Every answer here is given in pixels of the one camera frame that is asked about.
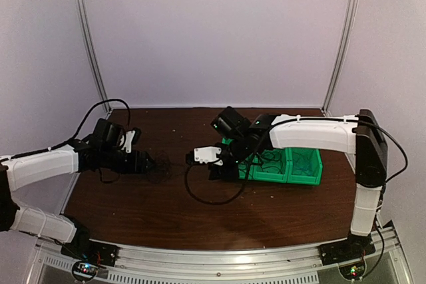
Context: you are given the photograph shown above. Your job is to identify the black camera cable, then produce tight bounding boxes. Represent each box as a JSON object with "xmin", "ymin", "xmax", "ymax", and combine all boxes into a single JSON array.
[
  {"xmin": 0, "ymin": 98, "xmax": 131, "ymax": 160},
  {"xmin": 184, "ymin": 130, "xmax": 267, "ymax": 206}
]

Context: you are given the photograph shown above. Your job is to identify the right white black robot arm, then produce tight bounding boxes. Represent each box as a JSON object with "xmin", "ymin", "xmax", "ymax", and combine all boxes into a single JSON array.
[{"xmin": 201, "ymin": 106, "xmax": 387, "ymax": 259}]

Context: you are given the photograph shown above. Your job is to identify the dark blue cable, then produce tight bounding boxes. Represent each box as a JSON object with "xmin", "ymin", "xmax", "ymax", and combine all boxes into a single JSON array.
[{"xmin": 258, "ymin": 150, "xmax": 288, "ymax": 175}]

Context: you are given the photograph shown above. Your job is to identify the right aluminium frame post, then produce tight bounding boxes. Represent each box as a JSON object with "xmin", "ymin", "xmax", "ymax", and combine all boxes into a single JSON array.
[{"xmin": 321, "ymin": 0, "xmax": 359, "ymax": 115}]

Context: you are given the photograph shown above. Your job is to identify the right black camera cable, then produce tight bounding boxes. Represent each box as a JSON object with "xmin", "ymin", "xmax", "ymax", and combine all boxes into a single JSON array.
[{"xmin": 184, "ymin": 130, "xmax": 267, "ymax": 206}]

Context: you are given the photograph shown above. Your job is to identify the light blue cable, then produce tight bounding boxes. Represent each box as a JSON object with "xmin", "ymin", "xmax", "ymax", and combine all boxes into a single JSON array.
[{"xmin": 291, "ymin": 156, "xmax": 316, "ymax": 176}]

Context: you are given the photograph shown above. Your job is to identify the green plastic bin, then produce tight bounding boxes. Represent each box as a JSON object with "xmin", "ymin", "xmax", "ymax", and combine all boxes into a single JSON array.
[
  {"xmin": 288, "ymin": 148, "xmax": 323, "ymax": 186},
  {"xmin": 253, "ymin": 149, "xmax": 290, "ymax": 184},
  {"xmin": 228, "ymin": 156, "xmax": 259, "ymax": 180}
]

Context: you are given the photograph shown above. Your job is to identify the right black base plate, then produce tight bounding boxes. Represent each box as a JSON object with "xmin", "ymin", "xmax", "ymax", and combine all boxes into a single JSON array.
[{"xmin": 319, "ymin": 237, "xmax": 376, "ymax": 265}]

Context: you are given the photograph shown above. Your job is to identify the right green plastic bin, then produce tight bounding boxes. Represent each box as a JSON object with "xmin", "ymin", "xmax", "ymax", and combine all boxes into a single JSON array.
[{"xmin": 288, "ymin": 148, "xmax": 323, "ymax": 186}]

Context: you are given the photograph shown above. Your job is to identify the right round circuit board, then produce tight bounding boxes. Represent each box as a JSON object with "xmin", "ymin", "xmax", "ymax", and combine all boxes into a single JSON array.
[{"xmin": 339, "ymin": 261, "xmax": 366, "ymax": 281}]

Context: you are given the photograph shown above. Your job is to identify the left aluminium frame post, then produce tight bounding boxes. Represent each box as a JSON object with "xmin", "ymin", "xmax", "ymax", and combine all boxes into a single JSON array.
[{"xmin": 75, "ymin": 0, "xmax": 108, "ymax": 100}]

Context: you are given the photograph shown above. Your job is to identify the aluminium front rail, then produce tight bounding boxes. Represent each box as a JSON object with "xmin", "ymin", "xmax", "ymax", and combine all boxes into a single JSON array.
[{"xmin": 33, "ymin": 223, "xmax": 409, "ymax": 284}]

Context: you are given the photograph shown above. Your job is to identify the round circuit board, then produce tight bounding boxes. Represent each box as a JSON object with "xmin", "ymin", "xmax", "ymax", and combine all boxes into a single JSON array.
[
  {"xmin": 71, "ymin": 261, "xmax": 99, "ymax": 281},
  {"xmin": 339, "ymin": 261, "xmax": 366, "ymax": 281}
]

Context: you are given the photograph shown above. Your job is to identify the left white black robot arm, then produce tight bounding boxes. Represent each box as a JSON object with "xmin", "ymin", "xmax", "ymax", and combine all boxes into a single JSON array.
[{"xmin": 1, "ymin": 118, "xmax": 156, "ymax": 260}]

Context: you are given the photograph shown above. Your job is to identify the left green plastic bin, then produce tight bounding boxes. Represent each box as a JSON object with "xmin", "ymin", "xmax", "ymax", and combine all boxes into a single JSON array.
[{"xmin": 228, "ymin": 156, "xmax": 259, "ymax": 180}]

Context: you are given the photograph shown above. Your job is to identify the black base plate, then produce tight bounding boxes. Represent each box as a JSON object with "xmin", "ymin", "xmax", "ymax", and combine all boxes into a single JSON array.
[
  {"xmin": 319, "ymin": 237, "xmax": 376, "ymax": 265},
  {"xmin": 61, "ymin": 241, "xmax": 118, "ymax": 267}
]

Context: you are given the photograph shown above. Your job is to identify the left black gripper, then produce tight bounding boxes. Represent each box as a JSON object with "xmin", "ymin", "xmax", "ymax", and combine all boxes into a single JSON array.
[{"xmin": 101, "ymin": 146, "xmax": 156, "ymax": 174}]

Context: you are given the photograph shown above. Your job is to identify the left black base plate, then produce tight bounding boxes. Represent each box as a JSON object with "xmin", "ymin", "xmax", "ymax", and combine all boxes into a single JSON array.
[{"xmin": 61, "ymin": 241, "xmax": 118, "ymax": 267}]

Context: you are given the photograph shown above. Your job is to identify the left round circuit board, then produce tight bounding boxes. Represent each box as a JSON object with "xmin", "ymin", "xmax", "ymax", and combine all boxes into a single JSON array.
[{"xmin": 71, "ymin": 261, "xmax": 99, "ymax": 281}]

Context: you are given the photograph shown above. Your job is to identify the middle green plastic bin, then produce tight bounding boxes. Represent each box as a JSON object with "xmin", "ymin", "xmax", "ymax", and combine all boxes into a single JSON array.
[{"xmin": 253, "ymin": 149, "xmax": 290, "ymax": 184}]

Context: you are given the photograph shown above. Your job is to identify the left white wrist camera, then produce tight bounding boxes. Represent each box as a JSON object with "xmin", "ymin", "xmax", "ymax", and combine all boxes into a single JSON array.
[{"xmin": 119, "ymin": 128, "xmax": 141, "ymax": 153}]

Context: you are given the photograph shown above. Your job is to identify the aluminium frame post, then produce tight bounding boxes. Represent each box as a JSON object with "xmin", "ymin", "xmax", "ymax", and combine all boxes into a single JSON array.
[
  {"xmin": 75, "ymin": 0, "xmax": 108, "ymax": 100},
  {"xmin": 321, "ymin": 0, "xmax": 359, "ymax": 115}
]

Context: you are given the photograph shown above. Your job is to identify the left black camera cable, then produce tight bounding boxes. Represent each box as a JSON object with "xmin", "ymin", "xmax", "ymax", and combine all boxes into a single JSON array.
[{"xmin": 0, "ymin": 98, "xmax": 131, "ymax": 160}]

